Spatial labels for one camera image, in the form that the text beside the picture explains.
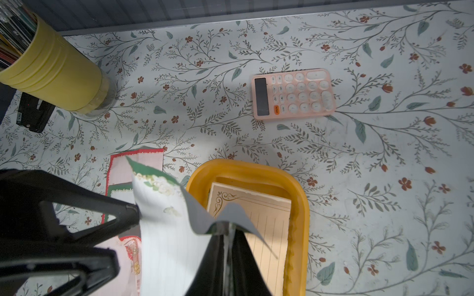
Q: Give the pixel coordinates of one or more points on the beige lined stationery paper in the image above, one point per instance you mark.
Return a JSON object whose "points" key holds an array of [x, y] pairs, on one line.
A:
{"points": [[271, 217]]}

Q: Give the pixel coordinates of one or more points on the pink calculator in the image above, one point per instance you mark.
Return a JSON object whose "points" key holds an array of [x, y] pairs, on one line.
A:
{"points": [[293, 95]]}

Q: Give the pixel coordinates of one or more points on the red bordered stationery paper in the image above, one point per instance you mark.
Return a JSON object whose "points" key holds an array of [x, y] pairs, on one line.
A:
{"points": [[120, 170]]}

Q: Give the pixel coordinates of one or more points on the green bordered stationery paper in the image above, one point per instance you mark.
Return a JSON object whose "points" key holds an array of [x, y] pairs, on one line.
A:
{"points": [[122, 192]]}

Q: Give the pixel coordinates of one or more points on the yellow pencil cup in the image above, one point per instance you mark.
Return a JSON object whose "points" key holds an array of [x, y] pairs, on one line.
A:
{"points": [[54, 71]]}

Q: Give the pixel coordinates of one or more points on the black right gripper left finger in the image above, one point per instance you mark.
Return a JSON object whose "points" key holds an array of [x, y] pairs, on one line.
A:
{"points": [[35, 244]]}

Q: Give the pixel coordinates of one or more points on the yellow storage tray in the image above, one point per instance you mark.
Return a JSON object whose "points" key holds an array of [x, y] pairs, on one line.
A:
{"points": [[267, 180]]}

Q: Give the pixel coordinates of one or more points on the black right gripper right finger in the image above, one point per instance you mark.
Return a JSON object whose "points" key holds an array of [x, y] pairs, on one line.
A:
{"points": [[228, 267]]}

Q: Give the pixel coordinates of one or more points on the bundle of pencils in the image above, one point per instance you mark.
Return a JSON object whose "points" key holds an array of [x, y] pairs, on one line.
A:
{"points": [[18, 29]]}

